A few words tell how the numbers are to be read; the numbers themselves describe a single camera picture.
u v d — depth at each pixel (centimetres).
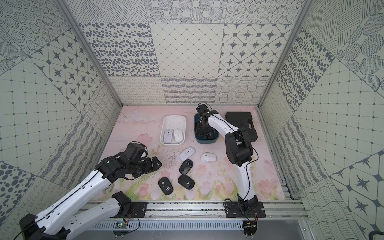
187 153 92
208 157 90
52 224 39
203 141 98
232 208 74
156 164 70
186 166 87
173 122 110
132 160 58
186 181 80
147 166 66
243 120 102
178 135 101
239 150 56
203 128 87
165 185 80
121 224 72
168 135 101
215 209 76
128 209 68
